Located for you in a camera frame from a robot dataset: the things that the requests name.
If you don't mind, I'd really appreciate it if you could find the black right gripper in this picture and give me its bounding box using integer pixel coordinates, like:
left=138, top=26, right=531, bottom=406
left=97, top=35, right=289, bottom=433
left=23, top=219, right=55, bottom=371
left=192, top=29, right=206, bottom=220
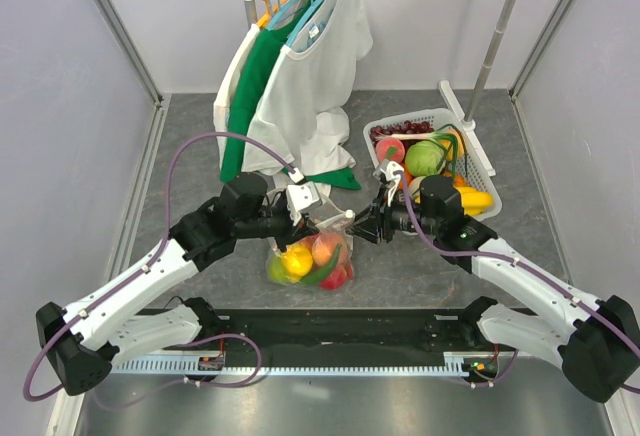
left=345, top=184, right=440, bottom=246

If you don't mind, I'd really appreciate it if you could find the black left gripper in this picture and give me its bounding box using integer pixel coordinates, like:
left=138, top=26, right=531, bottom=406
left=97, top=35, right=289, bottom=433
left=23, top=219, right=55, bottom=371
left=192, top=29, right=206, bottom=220
left=235, top=196, right=319, bottom=253

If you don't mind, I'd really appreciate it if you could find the peach with green leaf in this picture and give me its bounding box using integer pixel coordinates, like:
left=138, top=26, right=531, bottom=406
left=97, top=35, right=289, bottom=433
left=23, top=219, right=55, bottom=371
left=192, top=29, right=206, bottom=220
left=311, top=232, right=349, bottom=266

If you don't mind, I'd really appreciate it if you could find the red apple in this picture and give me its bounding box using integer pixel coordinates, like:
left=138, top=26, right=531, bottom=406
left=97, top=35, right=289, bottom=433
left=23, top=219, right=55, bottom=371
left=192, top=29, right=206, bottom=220
left=319, top=264, right=352, bottom=291

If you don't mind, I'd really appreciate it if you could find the clear zip top bag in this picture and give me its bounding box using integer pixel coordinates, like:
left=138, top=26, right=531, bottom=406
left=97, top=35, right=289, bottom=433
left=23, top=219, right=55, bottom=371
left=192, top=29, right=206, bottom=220
left=265, top=195, right=355, bottom=291

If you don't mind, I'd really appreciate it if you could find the green lime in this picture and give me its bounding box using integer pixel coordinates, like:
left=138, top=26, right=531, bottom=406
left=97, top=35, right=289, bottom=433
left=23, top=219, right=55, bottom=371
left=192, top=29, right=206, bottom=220
left=267, top=257, right=290, bottom=285

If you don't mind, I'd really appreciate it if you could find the yellow lemon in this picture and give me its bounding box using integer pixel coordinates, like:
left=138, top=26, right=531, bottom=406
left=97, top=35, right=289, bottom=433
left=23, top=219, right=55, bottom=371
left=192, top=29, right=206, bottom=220
left=281, top=244, right=314, bottom=280

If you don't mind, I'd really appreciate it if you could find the green cucumber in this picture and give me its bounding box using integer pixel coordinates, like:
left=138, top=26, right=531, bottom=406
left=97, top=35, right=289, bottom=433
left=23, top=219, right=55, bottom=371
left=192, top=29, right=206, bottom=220
left=299, top=243, right=345, bottom=286

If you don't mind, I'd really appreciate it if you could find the orange fruit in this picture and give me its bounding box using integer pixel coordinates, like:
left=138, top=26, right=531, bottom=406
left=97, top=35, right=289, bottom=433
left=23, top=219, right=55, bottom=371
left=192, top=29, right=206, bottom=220
left=399, top=168, right=414, bottom=189

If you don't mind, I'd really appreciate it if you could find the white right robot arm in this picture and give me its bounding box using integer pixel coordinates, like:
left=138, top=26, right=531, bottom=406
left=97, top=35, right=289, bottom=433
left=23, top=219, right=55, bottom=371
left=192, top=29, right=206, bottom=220
left=349, top=172, right=639, bottom=403

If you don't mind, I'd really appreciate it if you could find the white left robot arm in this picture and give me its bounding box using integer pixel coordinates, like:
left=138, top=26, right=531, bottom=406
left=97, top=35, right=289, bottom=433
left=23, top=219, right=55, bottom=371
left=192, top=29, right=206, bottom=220
left=36, top=173, right=322, bottom=396

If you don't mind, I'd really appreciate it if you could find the white garlic bulb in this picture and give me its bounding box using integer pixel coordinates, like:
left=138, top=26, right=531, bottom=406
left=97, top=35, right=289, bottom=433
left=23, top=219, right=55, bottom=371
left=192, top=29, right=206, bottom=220
left=408, top=176, right=425, bottom=196

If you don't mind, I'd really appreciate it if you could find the green cabbage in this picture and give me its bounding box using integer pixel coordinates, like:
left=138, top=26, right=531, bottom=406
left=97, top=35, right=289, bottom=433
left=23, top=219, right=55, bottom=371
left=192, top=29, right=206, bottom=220
left=404, top=140, right=445, bottom=177

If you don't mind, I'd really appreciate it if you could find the red grapes bunch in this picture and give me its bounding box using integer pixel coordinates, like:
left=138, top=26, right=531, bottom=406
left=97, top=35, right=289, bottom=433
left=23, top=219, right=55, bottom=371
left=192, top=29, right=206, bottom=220
left=369, top=120, right=434, bottom=138

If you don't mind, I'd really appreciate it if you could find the yellow banana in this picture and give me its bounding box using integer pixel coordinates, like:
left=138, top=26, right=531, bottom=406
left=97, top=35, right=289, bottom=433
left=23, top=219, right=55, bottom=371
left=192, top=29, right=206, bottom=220
left=456, top=186, right=494, bottom=216

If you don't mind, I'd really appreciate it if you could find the white plastic fruit basket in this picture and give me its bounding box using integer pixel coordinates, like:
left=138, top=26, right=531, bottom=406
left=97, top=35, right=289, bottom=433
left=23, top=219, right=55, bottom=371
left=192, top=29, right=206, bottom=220
left=362, top=108, right=502, bottom=221

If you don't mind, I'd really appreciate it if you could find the green spring onion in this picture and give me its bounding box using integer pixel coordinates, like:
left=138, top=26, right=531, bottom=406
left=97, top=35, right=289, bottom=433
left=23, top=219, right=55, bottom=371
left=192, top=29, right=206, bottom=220
left=393, top=124, right=467, bottom=178

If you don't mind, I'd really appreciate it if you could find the white mesh t-shirt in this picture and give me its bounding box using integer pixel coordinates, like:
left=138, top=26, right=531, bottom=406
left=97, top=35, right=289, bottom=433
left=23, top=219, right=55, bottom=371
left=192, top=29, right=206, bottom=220
left=248, top=0, right=373, bottom=176

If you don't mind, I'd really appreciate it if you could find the green t-shirt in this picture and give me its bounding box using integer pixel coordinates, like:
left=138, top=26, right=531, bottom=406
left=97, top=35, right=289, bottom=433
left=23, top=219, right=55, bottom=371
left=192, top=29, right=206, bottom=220
left=218, top=29, right=361, bottom=190

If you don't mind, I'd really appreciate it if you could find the blue clothes hanger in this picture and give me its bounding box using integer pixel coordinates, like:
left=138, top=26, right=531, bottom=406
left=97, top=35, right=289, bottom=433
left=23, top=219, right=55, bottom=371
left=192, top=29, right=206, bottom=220
left=262, top=0, right=337, bottom=46

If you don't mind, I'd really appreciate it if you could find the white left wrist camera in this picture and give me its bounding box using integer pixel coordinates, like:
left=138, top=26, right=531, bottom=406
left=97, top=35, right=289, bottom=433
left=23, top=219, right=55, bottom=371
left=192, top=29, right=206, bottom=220
left=285, top=168, right=323, bottom=225

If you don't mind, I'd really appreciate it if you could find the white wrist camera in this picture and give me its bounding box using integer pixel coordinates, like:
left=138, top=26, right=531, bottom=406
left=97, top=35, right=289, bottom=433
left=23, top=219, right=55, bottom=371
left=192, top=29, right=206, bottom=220
left=373, top=159, right=404, bottom=207
left=285, top=168, right=323, bottom=225

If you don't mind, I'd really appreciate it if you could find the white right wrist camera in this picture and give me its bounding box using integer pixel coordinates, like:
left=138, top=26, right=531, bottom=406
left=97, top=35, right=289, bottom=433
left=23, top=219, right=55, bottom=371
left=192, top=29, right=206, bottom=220
left=373, top=159, right=404, bottom=207

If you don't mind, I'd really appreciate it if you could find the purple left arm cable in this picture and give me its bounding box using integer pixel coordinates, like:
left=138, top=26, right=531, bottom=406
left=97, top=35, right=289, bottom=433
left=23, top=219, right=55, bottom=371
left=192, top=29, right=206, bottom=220
left=22, top=131, right=301, bottom=402

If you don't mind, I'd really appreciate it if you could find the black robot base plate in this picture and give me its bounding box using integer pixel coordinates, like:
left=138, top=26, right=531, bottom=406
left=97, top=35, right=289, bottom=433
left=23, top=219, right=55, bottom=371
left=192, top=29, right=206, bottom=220
left=134, top=296, right=516, bottom=370

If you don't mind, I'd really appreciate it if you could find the white cable duct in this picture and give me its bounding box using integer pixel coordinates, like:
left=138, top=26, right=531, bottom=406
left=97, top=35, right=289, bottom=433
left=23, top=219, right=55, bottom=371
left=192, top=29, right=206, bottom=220
left=112, top=351, right=468, bottom=378

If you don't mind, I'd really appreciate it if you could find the aluminium frame rail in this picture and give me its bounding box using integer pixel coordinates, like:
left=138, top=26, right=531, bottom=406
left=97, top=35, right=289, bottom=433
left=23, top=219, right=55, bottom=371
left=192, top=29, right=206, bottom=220
left=94, top=0, right=164, bottom=107

